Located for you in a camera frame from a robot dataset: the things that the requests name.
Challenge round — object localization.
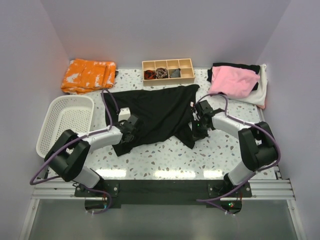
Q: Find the black t-shirt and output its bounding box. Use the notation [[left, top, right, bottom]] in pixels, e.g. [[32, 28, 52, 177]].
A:
[[206, 62, 261, 97], [103, 84, 200, 157]]

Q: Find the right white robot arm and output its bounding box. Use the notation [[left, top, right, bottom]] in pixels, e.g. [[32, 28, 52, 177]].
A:
[[192, 100, 280, 197]]

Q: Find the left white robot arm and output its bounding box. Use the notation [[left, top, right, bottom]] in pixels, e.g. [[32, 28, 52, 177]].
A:
[[44, 115, 143, 196]]

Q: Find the white plastic perforated basket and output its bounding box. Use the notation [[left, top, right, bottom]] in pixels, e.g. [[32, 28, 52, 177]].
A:
[[35, 95, 94, 158]]

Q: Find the orange black rolled sock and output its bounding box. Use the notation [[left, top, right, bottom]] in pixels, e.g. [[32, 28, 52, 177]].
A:
[[143, 70, 156, 80]]

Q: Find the pink folded t-shirt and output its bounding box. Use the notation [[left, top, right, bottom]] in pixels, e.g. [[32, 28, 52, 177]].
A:
[[208, 66, 261, 98]]

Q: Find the grey folded sock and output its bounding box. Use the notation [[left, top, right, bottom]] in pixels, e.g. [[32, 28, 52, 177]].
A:
[[169, 68, 181, 78]]

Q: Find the wooden compartment tray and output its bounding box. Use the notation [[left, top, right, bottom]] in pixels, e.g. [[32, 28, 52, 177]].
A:
[[142, 58, 195, 87]]

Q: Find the brown patterned rolled sock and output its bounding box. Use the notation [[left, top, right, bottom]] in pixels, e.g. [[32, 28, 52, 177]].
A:
[[155, 67, 168, 79]]

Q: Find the white folded t-shirt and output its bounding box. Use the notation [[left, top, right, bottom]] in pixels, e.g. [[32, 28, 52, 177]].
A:
[[240, 64, 268, 109]]

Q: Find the orange white folded cloth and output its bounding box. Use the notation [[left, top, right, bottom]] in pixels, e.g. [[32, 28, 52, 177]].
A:
[[61, 58, 117, 95]]

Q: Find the black folded t-shirt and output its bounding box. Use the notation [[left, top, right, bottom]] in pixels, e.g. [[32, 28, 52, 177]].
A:
[[206, 62, 261, 97]]

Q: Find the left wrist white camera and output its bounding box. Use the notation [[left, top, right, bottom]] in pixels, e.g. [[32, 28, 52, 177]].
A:
[[118, 107, 131, 122]]

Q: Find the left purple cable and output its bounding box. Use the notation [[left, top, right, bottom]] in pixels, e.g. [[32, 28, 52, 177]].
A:
[[29, 89, 121, 215]]

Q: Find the black mounting base plate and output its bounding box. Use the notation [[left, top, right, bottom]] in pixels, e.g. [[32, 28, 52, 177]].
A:
[[74, 179, 252, 210]]

